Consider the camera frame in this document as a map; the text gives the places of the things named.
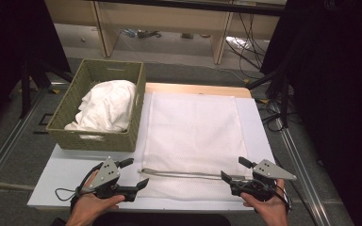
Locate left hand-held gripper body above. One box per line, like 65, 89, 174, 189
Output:
89, 156, 138, 202

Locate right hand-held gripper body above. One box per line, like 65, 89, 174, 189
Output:
229, 158, 298, 202

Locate green woven basket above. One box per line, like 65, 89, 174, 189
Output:
45, 57, 147, 153

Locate white mesh laundry bag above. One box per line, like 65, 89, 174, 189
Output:
137, 92, 254, 202

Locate white garment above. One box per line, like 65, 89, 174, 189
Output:
64, 79, 138, 140

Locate person's left hand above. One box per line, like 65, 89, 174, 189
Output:
66, 170, 126, 221

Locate person's right hand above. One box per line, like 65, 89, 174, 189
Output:
240, 178, 290, 222

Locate person's dark clothing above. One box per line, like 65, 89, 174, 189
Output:
92, 212, 232, 226

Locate black tripod stand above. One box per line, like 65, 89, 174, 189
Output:
246, 67, 293, 130
19, 58, 74, 120

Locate black curtain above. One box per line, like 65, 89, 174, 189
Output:
0, 0, 73, 142
259, 0, 362, 226

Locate crumpled white plastic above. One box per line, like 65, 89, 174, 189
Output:
225, 35, 251, 51

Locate blue clutter under desk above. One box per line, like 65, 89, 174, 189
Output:
120, 28, 163, 40

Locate light wooden desk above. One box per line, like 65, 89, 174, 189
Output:
43, 0, 288, 66

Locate metal floor rail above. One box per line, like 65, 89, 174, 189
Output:
268, 100, 333, 226
0, 82, 56, 202

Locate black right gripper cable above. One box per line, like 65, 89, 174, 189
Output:
274, 183, 293, 215

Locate black floor cables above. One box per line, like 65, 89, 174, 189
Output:
255, 97, 291, 134

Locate thin grey cable loop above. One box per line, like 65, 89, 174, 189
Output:
55, 187, 78, 202

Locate black hanging cables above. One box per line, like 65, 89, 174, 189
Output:
225, 12, 267, 73

